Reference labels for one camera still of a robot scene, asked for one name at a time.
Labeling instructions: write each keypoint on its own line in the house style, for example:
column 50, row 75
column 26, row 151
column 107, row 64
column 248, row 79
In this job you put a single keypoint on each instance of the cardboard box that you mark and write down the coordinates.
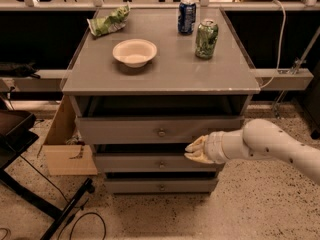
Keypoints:
column 65, row 152

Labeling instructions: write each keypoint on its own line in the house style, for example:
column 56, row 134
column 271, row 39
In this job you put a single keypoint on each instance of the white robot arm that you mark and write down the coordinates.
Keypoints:
column 259, row 139

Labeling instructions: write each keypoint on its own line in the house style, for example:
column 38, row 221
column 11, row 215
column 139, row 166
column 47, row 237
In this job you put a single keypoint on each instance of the grey top drawer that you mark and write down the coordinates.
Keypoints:
column 152, row 130

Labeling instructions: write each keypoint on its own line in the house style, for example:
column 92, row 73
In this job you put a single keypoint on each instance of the black office chair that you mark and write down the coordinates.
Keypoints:
column 16, row 138

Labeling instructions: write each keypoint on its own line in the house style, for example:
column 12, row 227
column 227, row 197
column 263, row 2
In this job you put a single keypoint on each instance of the grey bottom drawer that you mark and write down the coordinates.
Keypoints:
column 160, row 182

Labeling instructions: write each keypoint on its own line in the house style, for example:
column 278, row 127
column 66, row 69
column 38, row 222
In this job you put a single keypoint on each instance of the grey middle drawer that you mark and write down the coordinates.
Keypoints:
column 147, row 158

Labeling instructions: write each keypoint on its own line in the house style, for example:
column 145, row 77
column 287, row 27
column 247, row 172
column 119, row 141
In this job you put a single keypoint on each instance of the grey drawer cabinet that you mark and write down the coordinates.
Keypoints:
column 174, row 83

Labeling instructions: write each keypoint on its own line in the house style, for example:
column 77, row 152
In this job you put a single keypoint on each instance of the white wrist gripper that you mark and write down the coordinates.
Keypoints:
column 213, row 147

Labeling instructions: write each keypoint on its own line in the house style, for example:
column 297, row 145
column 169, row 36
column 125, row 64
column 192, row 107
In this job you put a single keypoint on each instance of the green chip bag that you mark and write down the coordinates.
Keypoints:
column 105, row 25

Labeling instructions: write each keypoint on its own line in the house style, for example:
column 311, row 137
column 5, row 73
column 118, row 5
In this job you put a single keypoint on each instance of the green soda can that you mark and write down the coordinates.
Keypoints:
column 206, row 38

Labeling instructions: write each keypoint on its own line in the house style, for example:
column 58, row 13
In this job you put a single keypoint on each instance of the blue soda can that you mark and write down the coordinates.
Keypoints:
column 186, row 17

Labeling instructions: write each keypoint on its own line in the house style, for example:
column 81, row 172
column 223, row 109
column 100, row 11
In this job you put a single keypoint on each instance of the white paper bowl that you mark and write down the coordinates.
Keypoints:
column 134, row 53

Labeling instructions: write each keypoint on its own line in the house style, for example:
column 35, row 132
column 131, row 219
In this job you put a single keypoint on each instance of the grey drawer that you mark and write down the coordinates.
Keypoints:
column 152, row 130
column 160, row 182
column 147, row 158

